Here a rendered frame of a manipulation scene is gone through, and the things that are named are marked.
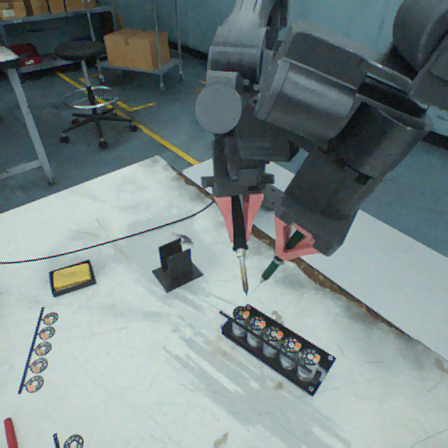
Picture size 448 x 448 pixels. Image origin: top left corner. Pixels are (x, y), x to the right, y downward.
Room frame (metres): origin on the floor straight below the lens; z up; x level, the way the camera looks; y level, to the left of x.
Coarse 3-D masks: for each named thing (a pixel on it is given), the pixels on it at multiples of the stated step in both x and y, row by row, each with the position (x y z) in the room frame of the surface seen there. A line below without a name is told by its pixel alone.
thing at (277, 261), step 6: (294, 234) 0.29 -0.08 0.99; (300, 234) 0.29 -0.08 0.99; (288, 240) 0.29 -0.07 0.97; (294, 240) 0.29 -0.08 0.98; (300, 240) 0.29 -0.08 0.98; (288, 246) 0.29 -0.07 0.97; (294, 246) 0.29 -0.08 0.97; (276, 258) 0.30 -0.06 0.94; (270, 264) 0.30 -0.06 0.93; (276, 264) 0.30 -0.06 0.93; (282, 264) 0.29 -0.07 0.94; (264, 270) 0.31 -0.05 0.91; (270, 270) 0.30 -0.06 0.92; (264, 276) 0.30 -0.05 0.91; (270, 276) 0.30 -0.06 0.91
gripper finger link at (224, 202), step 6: (252, 186) 0.46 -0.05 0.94; (258, 186) 0.46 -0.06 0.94; (216, 198) 0.41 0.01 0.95; (222, 198) 0.41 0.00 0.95; (228, 198) 0.41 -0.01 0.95; (222, 204) 0.40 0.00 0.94; (228, 204) 0.41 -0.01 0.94; (222, 210) 0.40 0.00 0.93; (228, 210) 0.40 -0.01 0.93; (222, 216) 0.43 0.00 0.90; (228, 216) 0.40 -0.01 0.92; (228, 222) 0.40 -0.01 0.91; (228, 228) 0.40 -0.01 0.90; (228, 234) 0.40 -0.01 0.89
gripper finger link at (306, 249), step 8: (280, 224) 0.28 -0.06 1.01; (296, 224) 0.27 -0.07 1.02; (280, 232) 0.28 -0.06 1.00; (304, 232) 0.26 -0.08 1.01; (280, 240) 0.29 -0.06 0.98; (312, 240) 0.26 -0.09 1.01; (280, 248) 0.29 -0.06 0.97; (296, 248) 0.28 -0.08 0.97; (304, 248) 0.27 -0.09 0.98; (312, 248) 0.26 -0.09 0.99; (280, 256) 0.29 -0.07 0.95; (288, 256) 0.28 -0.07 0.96; (296, 256) 0.28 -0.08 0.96
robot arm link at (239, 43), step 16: (240, 0) 0.62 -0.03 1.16; (256, 0) 0.61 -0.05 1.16; (272, 0) 0.68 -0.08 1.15; (288, 0) 0.73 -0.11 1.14; (240, 16) 0.57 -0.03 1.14; (256, 16) 0.57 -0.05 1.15; (288, 16) 0.76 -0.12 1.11; (224, 32) 0.54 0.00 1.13; (240, 32) 0.54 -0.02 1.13; (256, 32) 0.53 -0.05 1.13; (224, 48) 0.51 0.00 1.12; (240, 48) 0.51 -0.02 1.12; (256, 48) 0.50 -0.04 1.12; (224, 64) 0.50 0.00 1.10; (240, 64) 0.50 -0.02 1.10; (256, 64) 0.49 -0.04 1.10; (256, 80) 0.50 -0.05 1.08
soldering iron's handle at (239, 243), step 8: (232, 200) 0.46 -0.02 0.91; (240, 200) 0.46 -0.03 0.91; (232, 208) 0.44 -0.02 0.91; (240, 208) 0.45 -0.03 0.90; (232, 216) 0.43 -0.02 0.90; (240, 216) 0.43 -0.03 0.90; (240, 224) 0.42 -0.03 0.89; (240, 232) 0.41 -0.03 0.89; (240, 240) 0.40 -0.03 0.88; (232, 248) 0.39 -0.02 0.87
